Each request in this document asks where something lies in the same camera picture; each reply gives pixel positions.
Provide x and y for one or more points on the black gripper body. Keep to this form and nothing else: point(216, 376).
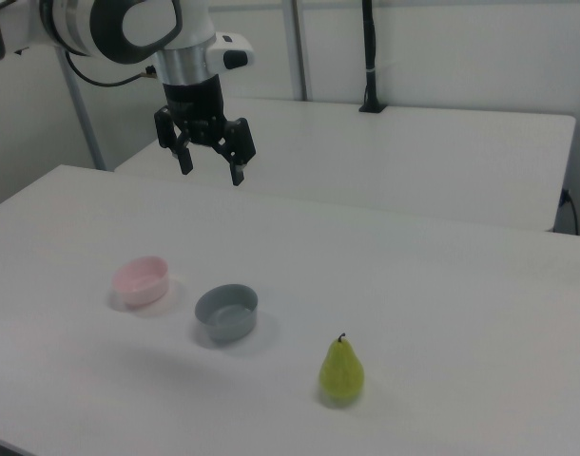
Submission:
point(192, 102)

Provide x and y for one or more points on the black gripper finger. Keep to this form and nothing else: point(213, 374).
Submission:
point(240, 142)
point(181, 149)

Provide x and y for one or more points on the green pear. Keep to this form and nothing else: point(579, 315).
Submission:
point(342, 373)

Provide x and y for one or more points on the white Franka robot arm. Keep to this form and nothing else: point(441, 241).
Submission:
point(128, 24)

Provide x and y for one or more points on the pink bowl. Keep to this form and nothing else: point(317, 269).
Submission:
point(140, 282)

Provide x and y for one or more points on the grey bowl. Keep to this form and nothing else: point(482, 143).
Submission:
point(228, 313)

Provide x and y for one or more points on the grey metal partition post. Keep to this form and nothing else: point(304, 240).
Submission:
point(81, 109)
point(300, 47)

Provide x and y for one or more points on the black camera pole with base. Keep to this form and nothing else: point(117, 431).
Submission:
point(370, 57)

